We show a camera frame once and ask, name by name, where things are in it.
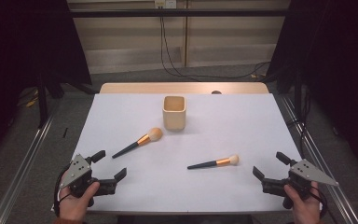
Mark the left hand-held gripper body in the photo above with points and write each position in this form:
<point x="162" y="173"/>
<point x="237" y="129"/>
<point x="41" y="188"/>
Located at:
<point x="80" y="169"/>

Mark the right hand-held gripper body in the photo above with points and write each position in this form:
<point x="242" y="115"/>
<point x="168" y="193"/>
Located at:
<point x="307" y="172"/>

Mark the small black makeup brush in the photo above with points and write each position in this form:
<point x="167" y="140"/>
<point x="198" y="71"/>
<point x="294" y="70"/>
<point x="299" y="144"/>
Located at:
<point x="222" y="161"/>

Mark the large black makeup brush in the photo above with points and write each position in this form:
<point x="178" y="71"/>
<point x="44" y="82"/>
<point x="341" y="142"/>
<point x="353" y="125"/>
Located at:
<point x="143" y="140"/>

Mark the beige square cup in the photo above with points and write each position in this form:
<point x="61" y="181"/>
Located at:
<point x="174" y="119"/>

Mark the person's right hand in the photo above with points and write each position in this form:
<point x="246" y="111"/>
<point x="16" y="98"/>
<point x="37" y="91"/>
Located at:
<point x="306" y="210"/>

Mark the person's left hand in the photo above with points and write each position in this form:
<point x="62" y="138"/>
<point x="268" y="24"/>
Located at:
<point x="73" y="207"/>

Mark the small black floor object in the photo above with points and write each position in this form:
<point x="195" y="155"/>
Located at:
<point x="65" y="132"/>

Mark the white table sheet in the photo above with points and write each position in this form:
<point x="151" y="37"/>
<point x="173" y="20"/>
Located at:
<point x="174" y="186"/>

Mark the black metal stand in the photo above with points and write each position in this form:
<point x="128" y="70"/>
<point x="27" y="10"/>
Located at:
<point x="298" y="93"/>
<point x="42" y="102"/>

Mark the light wooden table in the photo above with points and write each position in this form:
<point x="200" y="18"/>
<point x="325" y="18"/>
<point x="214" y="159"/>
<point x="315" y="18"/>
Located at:
<point x="136" y="88"/>

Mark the yellow floor object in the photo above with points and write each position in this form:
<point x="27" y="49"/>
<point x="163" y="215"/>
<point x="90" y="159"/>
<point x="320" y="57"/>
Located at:
<point x="31" y="102"/>

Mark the black curtain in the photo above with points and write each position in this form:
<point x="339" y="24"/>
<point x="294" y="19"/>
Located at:
<point x="338" y="62"/>
<point x="28" y="46"/>

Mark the black horizontal bar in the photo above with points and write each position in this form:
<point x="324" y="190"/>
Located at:
<point x="180" y="12"/>

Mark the aluminium floor rail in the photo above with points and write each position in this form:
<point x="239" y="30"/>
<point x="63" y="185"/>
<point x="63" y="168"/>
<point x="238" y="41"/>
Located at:
<point x="21" y="168"/>
<point x="323" y="168"/>

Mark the white wall socket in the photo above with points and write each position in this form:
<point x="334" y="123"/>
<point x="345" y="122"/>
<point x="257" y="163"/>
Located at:
<point x="165" y="3"/>

